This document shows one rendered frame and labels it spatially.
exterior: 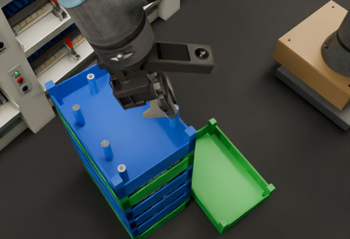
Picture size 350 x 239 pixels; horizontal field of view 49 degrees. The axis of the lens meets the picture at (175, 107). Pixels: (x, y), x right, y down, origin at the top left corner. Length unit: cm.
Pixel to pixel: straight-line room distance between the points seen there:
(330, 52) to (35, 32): 93
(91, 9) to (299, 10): 139
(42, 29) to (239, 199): 79
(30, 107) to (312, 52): 96
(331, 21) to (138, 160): 97
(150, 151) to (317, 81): 74
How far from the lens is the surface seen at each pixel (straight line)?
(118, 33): 51
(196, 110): 139
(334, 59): 138
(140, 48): 54
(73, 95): 97
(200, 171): 128
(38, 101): 133
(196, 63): 61
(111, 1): 47
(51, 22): 121
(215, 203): 124
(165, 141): 87
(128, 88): 62
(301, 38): 145
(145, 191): 88
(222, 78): 148
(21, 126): 142
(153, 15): 165
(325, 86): 140
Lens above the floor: 118
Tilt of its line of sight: 58 degrees down
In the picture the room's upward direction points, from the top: straight up
